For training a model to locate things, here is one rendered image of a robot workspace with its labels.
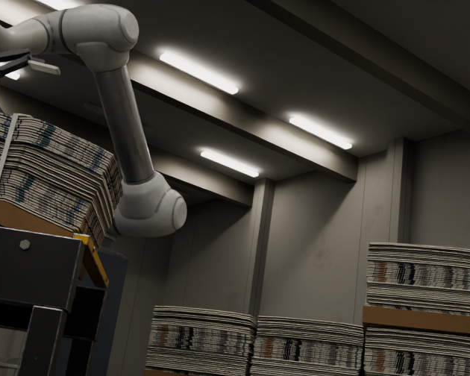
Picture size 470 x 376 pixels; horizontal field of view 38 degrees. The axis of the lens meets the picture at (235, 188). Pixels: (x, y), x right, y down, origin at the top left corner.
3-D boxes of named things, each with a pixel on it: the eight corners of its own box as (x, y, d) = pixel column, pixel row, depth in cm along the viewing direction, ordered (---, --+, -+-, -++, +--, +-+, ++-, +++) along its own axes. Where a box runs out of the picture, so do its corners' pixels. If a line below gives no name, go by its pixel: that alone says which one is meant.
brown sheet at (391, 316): (365, 342, 211) (366, 327, 213) (462, 353, 205) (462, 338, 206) (361, 321, 177) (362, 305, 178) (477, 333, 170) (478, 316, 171)
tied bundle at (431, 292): (365, 344, 211) (370, 271, 219) (464, 355, 204) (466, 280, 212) (360, 324, 177) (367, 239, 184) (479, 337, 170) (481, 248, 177)
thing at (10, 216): (82, 280, 155) (91, 263, 156) (63, 254, 127) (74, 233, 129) (19, 251, 155) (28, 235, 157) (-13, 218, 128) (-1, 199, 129)
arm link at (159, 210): (139, 219, 237) (197, 221, 229) (118, 245, 224) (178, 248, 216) (78, 0, 201) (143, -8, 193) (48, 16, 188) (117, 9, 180)
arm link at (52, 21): (13, 14, 193) (53, 10, 188) (51, 8, 209) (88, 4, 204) (23, 60, 197) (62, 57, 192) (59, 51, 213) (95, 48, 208)
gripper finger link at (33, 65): (30, 68, 155) (30, 66, 155) (60, 75, 155) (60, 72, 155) (27, 62, 152) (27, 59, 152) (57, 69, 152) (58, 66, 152)
